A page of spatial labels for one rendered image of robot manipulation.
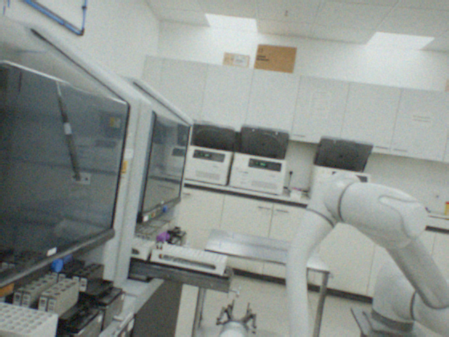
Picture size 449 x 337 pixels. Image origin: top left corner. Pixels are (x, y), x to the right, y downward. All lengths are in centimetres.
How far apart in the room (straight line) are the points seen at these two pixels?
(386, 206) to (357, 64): 363
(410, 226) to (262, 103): 318
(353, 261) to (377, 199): 293
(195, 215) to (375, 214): 298
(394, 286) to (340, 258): 234
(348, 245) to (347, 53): 214
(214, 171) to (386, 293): 250
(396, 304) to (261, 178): 238
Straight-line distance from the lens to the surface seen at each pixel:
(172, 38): 476
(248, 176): 377
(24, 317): 101
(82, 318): 111
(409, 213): 105
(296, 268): 113
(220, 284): 150
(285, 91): 410
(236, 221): 383
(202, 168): 383
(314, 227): 114
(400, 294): 163
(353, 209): 109
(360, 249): 396
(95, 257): 132
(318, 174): 383
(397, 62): 470
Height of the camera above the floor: 132
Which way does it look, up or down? 3 degrees down
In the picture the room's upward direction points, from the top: 9 degrees clockwise
